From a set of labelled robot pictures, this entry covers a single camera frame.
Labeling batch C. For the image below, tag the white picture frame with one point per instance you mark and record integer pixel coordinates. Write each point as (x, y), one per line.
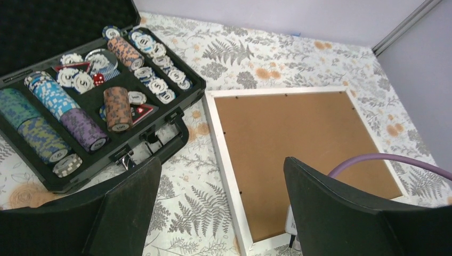
(228, 179)

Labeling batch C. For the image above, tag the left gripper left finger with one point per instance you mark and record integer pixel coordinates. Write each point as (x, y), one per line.
(110, 218)

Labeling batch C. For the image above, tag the purple poker chip stack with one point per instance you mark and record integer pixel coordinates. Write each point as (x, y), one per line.
(85, 130)

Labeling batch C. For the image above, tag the brown cardboard backing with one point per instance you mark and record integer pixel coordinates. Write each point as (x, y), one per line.
(260, 132)

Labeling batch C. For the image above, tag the green blue chip stack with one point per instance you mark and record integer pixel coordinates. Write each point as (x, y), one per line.
(33, 127)

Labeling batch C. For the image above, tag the orange poker chip stack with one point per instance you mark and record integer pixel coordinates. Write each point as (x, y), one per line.
(118, 109)

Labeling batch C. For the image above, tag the red die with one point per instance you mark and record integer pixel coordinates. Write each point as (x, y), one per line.
(98, 79)

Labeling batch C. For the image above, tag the red all-in chip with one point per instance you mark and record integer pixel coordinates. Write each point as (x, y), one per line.
(139, 112)

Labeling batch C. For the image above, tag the light blue chip stack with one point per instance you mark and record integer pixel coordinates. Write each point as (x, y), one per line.
(47, 90)

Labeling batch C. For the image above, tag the black poker chip case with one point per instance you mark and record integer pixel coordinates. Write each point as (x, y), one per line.
(35, 35)

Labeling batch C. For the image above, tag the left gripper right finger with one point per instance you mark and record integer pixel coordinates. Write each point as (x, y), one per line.
(333, 218)

